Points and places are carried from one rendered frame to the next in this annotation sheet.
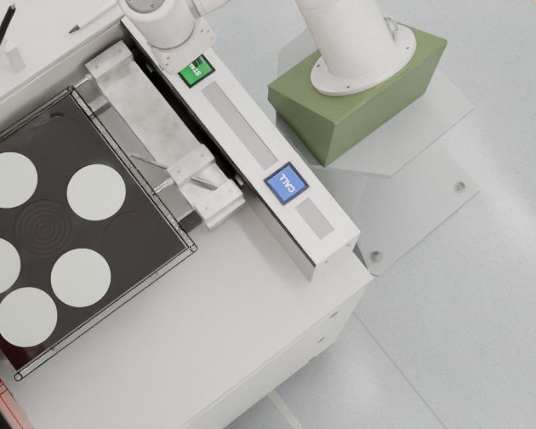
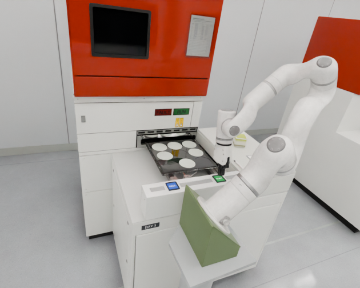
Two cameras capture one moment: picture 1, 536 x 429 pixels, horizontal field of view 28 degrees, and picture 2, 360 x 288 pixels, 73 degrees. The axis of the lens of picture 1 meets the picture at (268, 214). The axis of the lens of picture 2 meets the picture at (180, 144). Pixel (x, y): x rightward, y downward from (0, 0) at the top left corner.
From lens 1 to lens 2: 1.55 m
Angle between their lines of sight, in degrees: 67
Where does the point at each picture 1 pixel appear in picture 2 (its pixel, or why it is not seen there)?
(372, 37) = (218, 200)
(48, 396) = (140, 154)
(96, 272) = (164, 158)
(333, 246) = (145, 190)
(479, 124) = not seen: outside the picture
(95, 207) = (183, 162)
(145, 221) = (175, 168)
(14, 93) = not seen: hidden behind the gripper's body
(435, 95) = (199, 271)
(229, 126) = (197, 181)
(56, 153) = (200, 160)
